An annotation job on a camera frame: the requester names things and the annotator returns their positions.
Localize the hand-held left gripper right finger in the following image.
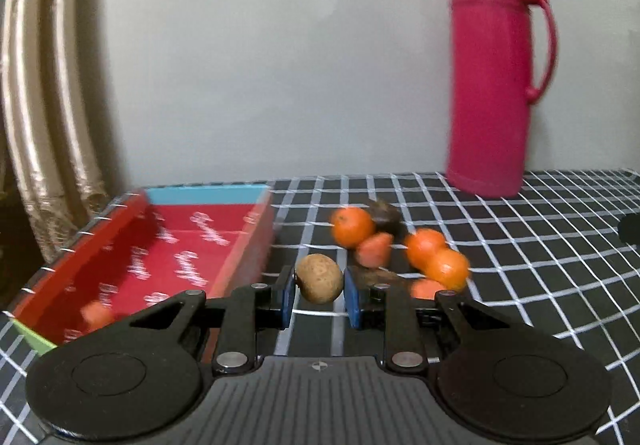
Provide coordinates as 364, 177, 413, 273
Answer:
344, 266, 521, 373

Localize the beige satin curtain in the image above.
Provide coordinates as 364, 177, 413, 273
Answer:
0, 0, 108, 266

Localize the pink thermos jug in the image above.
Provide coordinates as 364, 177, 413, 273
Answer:
445, 0, 558, 200

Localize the black round object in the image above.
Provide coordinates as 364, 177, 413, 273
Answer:
617, 211, 640, 246

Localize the red cardboard box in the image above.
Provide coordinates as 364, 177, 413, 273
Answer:
7, 182, 276, 357

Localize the orange mandarin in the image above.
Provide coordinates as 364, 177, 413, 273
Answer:
424, 249, 471, 292
404, 228, 447, 268
331, 206, 376, 248

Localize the black white grid tablecloth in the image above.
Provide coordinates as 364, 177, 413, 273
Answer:
0, 169, 640, 445

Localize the brown round fruit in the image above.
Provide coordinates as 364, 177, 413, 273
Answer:
295, 253, 345, 304

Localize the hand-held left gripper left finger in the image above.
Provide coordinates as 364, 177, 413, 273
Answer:
115, 266, 296, 373

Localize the small red fruit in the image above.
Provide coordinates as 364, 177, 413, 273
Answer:
80, 301, 117, 331
409, 279, 447, 301
356, 232, 395, 268

